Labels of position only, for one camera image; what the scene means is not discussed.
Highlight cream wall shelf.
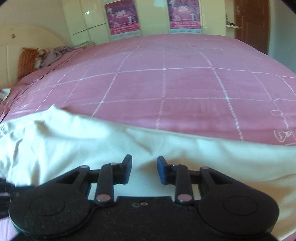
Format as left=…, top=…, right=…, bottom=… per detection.
left=225, top=14, right=241, bottom=29

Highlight brown wooden door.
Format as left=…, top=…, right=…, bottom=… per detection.
left=233, top=0, right=271, bottom=55

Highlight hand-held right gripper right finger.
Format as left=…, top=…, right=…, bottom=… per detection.
left=157, top=156, right=234, bottom=206

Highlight stack of books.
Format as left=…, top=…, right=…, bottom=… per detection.
left=74, top=41, right=96, bottom=49

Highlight pink checked bedsheet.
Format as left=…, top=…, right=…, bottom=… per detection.
left=0, top=34, right=296, bottom=241

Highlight white pants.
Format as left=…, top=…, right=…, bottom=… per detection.
left=0, top=104, right=296, bottom=241

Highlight patterned pillow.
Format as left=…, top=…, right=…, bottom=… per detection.
left=35, top=48, right=48, bottom=69

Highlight cream glossy wardrobe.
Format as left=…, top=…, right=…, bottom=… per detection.
left=62, top=0, right=228, bottom=45

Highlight cream headboard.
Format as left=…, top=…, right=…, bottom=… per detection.
left=0, top=25, right=66, bottom=90

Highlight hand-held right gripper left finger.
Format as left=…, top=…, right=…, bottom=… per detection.
left=55, top=154, right=133, bottom=206

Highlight purple wall poster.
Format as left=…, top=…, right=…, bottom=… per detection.
left=167, top=0, right=201, bottom=29
left=104, top=0, right=142, bottom=36

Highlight orange striped pillow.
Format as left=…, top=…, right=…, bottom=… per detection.
left=17, top=47, right=40, bottom=81

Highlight purple grey cloth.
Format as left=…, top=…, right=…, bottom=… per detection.
left=42, top=46, right=77, bottom=67

